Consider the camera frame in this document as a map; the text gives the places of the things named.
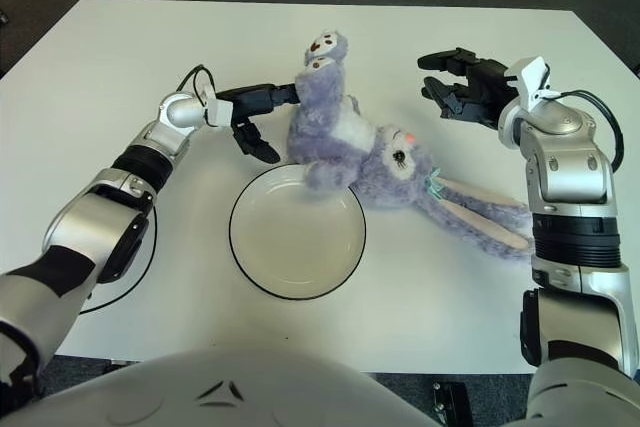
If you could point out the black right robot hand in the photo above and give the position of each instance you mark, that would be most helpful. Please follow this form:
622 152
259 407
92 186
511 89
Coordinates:
480 92

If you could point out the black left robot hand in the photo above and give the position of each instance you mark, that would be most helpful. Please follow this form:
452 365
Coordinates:
250 102

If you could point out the purple plush bunny doll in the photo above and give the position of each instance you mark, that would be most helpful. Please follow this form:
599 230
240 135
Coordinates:
340 122

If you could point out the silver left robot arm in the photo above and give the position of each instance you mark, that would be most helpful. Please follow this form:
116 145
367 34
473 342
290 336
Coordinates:
125 187

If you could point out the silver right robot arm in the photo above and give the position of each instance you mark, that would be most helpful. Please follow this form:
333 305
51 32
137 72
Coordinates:
570 187

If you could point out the white plate with black rim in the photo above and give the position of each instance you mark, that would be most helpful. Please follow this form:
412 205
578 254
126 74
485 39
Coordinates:
297 237

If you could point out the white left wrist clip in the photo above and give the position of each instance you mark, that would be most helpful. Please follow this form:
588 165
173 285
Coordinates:
220 112

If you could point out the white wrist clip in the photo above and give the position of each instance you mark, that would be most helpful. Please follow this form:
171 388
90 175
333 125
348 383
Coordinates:
220 112
532 79

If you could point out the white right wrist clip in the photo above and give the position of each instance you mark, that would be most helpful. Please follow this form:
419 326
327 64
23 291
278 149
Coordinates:
532 79

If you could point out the grey robot torso shell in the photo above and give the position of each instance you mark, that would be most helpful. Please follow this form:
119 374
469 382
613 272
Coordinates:
225 377

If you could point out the black metal bracket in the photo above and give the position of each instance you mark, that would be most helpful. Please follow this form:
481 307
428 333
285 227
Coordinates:
450 404

